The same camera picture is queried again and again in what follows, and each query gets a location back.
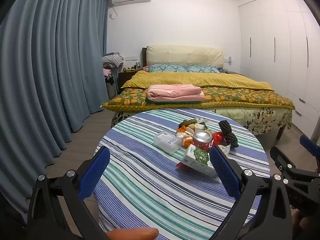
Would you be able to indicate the white wall switch panel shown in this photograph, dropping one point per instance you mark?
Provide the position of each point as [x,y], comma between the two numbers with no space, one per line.
[130,58]

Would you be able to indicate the orange white tube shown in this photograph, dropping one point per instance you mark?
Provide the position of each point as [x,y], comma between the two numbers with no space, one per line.
[187,141]

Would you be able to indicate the round table, striped cloth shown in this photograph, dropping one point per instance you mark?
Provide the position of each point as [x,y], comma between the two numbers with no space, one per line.
[150,192]

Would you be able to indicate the dark wooden nightstand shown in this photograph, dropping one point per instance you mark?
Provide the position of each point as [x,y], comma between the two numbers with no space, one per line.
[126,77]

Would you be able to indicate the person's left hand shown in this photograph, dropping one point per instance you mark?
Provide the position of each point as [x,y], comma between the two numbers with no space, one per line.
[132,233]

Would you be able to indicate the white wall socket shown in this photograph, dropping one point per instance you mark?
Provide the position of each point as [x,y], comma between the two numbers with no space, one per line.
[228,60]

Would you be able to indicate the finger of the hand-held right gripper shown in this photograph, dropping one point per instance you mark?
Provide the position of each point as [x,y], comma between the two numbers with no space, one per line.
[277,155]
[308,143]

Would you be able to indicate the white red flat packet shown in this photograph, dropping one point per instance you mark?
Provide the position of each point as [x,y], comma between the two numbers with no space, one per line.
[197,171]

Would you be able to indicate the pile of checked clothes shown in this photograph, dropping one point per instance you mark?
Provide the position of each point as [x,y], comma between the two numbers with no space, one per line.
[113,60]

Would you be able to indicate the pink folded blanket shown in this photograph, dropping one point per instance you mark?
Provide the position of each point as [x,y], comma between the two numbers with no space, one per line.
[175,92]

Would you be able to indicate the red shiny wrapper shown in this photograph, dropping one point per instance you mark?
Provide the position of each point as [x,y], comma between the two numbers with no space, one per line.
[218,138]

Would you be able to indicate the gold foil packet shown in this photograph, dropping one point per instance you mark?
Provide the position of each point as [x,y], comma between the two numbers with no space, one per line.
[184,123]

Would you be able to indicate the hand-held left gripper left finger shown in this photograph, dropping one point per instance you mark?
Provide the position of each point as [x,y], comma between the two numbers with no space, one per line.
[93,172]

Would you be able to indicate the black foam net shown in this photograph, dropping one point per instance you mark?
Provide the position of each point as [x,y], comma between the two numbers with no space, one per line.
[228,133]

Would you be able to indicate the white wardrobe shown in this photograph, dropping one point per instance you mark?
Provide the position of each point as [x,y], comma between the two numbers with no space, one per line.
[280,55]

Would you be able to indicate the red soda can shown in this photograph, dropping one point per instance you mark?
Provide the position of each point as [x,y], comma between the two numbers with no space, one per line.
[202,140]

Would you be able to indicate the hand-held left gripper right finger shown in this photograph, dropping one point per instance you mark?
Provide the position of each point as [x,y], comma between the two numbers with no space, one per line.
[223,172]

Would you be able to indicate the orange snack packet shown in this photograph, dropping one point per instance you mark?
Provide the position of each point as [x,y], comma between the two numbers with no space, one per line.
[181,130]

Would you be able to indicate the teal patterned pillow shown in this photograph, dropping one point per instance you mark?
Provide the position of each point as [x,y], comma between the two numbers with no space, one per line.
[166,68]
[203,69]

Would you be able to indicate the green folded cloth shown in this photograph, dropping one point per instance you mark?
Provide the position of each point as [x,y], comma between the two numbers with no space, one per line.
[172,102]

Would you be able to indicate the cream padded headboard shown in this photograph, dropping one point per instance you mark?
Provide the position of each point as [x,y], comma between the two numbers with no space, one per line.
[185,55]

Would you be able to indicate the green white snack wrapper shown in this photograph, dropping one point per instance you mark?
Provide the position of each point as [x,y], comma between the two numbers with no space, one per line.
[202,124]

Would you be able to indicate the person's right hand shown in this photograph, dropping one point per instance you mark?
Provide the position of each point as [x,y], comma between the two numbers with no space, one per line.
[303,227]

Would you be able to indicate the blue pleated curtain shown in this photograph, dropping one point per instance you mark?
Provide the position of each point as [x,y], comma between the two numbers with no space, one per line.
[50,67]

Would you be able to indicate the green white carton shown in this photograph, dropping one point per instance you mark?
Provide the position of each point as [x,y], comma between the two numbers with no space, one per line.
[197,156]

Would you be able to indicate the pink garment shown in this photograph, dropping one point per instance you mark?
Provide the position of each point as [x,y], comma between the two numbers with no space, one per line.
[106,73]

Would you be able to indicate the white printed packet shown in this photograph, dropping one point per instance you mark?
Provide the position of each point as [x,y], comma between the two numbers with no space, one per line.
[225,150]

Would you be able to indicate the clear plastic box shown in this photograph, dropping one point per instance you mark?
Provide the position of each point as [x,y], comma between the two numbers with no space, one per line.
[166,142]

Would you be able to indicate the yellow dotted blanket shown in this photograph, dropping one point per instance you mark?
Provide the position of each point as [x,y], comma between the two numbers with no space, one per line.
[195,78]

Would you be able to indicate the bed with leaf print sheet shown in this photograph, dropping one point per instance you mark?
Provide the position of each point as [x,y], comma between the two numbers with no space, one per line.
[262,117]

